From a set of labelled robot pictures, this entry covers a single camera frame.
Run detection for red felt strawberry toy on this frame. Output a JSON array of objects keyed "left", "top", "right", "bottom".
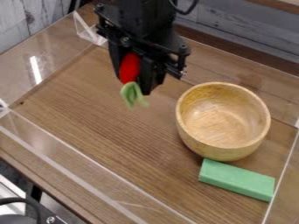
[{"left": 118, "top": 52, "right": 149, "bottom": 109}]

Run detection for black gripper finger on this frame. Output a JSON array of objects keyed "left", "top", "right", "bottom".
[
  {"left": 137, "top": 57, "right": 165, "bottom": 95},
  {"left": 108, "top": 42, "right": 126, "bottom": 76}
]

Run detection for clear acrylic corner bracket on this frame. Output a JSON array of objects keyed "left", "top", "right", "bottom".
[{"left": 72, "top": 11, "right": 106, "bottom": 46}]

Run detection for clear acrylic front wall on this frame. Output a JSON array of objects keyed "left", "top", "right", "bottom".
[{"left": 0, "top": 101, "right": 195, "bottom": 224}]

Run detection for light wooden bowl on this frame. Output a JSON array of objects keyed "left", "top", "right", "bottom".
[{"left": 175, "top": 82, "right": 271, "bottom": 161}]

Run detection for black cable under table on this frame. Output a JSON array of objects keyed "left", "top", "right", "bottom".
[{"left": 0, "top": 197, "right": 44, "bottom": 224}]

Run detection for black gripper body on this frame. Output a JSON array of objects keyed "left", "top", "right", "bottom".
[{"left": 94, "top": 0, "right": 191, "bottom": 78}]

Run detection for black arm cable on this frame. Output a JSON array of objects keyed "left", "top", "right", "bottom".
[{"left": 168, "top": 0, "right": 200, "bottom": 16}]

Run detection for green rectangular sponge block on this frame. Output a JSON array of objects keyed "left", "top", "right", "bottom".
[{"left": 199, "top": 158, "right": 275, "bottom": 202}]

